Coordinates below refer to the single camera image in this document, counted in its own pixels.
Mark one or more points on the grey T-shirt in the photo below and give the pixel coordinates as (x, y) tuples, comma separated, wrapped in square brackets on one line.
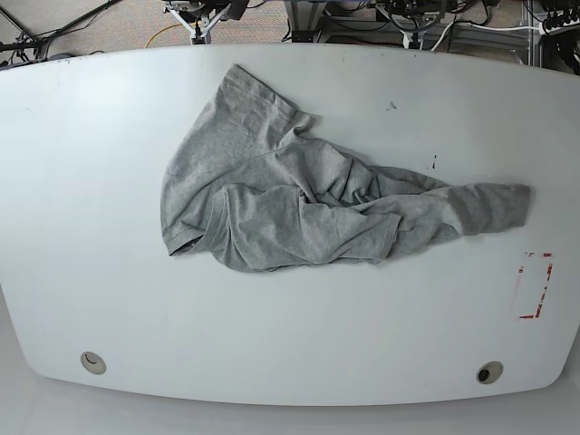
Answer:
[(253, 188)]

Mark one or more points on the red tape rectangle marking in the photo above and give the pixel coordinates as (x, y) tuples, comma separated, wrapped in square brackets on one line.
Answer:
[(533, 278)]

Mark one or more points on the white power strip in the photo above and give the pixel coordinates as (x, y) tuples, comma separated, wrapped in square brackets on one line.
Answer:
[(553, 26)]

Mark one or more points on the aluminium frame stand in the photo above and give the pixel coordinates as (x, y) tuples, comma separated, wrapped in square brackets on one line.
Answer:
[(303, 18)]

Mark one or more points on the left table cable grommet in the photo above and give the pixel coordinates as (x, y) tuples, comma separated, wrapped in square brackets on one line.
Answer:
[(93, 363)]

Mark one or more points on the table cable grommet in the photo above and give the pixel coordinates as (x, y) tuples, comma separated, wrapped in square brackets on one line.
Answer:
[(93, 363), (489, 373)]

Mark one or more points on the right table cable grommet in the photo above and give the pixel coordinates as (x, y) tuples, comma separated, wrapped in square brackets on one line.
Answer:
[(489, 373)]

